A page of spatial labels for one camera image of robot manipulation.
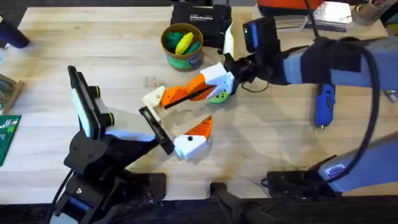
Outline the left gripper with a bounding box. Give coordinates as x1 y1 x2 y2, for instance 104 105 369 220
63 85 215 179

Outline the orange ribbed wedge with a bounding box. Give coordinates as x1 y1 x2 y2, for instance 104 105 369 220
159 86 191 110

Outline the blue electric screwdriver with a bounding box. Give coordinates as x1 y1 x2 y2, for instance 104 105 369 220
313 83 336 130

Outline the green disc with holes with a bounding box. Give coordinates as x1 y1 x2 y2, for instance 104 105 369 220
207 90 230 105

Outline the brown tub with toys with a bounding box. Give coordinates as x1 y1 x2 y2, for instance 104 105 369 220
160 22 205 72

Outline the black box with white print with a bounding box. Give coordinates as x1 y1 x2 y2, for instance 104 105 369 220
170 2 233 49

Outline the left wrist upright plate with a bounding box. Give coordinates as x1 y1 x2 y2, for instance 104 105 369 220
67 65 104 140

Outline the orange and black case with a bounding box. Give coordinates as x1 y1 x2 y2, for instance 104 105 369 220
257 0 324 17

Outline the grey booklet stack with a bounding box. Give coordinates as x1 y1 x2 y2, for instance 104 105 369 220
273 1 354 32

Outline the green board with blocks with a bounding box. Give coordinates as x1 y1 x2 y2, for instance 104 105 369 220
0 114 22 167

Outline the wooden tray with tools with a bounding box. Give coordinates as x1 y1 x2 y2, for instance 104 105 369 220
0 73 25 115

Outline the brown tape roll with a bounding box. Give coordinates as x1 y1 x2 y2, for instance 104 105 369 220
351 1 384 26

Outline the dark blue tool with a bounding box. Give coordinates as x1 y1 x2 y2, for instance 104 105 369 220
0 12 31 50

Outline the small grey tool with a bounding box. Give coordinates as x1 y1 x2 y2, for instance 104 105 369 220
384 89 398 104

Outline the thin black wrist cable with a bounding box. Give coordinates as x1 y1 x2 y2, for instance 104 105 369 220
241 80 270 94

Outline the black stand post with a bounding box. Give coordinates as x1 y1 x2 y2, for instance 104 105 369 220
210 182 280 224

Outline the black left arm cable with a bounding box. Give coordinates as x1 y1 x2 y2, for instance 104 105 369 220
45 169 75 224

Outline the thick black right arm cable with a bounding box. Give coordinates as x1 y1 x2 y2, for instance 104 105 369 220
317 36 381 184

